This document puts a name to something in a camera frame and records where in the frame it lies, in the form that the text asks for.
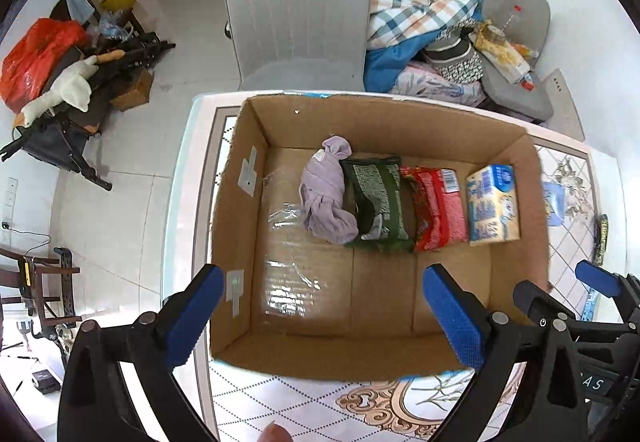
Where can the red snack packet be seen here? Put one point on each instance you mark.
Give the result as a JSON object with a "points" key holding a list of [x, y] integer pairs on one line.
{"points": [[440, 207]]}

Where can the dark green packet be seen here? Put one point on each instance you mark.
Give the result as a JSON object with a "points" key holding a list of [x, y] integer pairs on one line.
{"points": [[601, 239]]}

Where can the clear plastic bottle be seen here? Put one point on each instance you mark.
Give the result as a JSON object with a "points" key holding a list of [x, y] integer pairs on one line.
{"points": [[511, 19]]}

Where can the person's left hand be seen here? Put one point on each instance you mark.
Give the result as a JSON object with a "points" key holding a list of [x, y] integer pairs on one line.
{"points": [[276, 434]]}

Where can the grey cushioned chair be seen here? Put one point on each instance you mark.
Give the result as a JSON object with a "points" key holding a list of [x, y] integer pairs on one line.
{"points": [[517, 91]]}

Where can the small black device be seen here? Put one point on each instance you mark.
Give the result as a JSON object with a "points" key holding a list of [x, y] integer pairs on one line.
{"points": [[44, 379]]}

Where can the large cardboard box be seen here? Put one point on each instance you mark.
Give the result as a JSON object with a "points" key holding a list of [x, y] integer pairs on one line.
{"points": [[380, 292]]}

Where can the light blue packet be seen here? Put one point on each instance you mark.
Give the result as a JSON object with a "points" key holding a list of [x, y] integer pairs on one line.
{"points": [[552, 204]]}

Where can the red plastic bag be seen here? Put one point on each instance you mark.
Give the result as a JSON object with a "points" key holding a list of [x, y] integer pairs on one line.
{"points": [[37, 56]]}

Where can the yellow snack bag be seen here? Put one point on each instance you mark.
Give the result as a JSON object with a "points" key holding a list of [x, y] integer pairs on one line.
{"points": [[505, 52]]}

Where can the purple cloth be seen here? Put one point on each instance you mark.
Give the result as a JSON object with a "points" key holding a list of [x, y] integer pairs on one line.
{"points": [[325, 192]]}

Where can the black tripod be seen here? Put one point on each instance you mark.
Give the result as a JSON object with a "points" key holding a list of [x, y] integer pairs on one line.
{"points": [[135, 51]]}

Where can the small brown cardboard box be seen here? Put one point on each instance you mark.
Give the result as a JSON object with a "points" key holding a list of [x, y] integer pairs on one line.
{"points": [[132, 89]]}

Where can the blue sheet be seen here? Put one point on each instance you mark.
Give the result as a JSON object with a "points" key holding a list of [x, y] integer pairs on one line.
{"points": [[390, 64]]}

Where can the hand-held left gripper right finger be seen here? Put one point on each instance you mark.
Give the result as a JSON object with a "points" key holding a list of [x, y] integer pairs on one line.
{"points": [[452, 317]]}

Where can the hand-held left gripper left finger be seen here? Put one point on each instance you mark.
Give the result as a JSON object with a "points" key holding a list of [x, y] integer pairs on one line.
{"points": [[192, 317]]}

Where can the light blue cloth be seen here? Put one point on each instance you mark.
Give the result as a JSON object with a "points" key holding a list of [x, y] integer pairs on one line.
{"points": [[79, 4]]}

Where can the yellow blue tissue pack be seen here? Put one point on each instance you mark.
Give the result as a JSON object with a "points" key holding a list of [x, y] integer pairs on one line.
{"points": [[492, 204]]}

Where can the green snack packet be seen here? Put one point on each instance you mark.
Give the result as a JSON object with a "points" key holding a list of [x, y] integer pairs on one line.
{"points": [[377, 202]]}

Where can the floral pink cloth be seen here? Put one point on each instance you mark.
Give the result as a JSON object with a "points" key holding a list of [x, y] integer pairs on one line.
{"points": [[435, 84]]}

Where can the white goose plush toy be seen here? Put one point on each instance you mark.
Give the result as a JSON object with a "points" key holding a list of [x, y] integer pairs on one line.
{"points": [[67, 86]]}

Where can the dark wooden chair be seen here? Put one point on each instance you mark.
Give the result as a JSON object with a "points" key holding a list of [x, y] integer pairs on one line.
{"points": [[42, 287]]}

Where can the grey office chair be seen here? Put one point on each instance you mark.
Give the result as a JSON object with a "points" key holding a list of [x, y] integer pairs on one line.
{"points": [[297, 6]]}

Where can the black folding stand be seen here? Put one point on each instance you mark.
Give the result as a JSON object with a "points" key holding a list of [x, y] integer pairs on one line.
{"points": [[55, 146]]}

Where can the striped knit cloth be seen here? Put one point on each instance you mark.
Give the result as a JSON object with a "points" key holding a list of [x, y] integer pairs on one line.
{"points": [[457, 56]]}

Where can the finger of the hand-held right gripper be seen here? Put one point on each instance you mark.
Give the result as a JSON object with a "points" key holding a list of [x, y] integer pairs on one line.
{"points": [[535, 299], [597, 276]]}

